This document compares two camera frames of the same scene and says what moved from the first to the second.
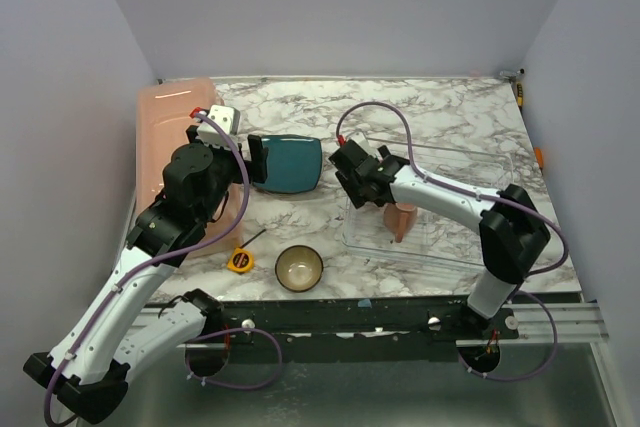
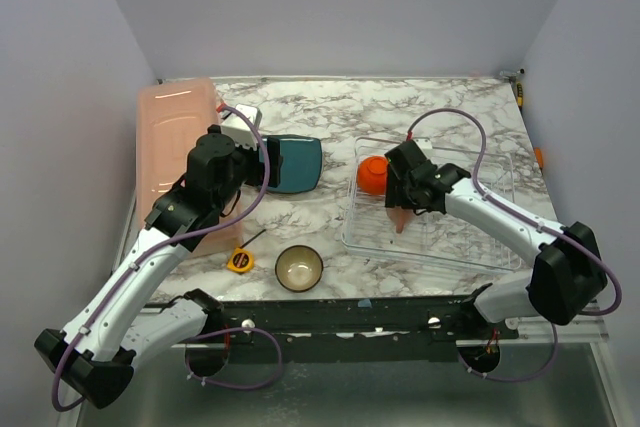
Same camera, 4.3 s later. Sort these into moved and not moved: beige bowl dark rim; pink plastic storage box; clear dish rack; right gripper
Moved: right gripper
Not moved: beige bowl dark rim; clear dish rack; pink plastic storage box
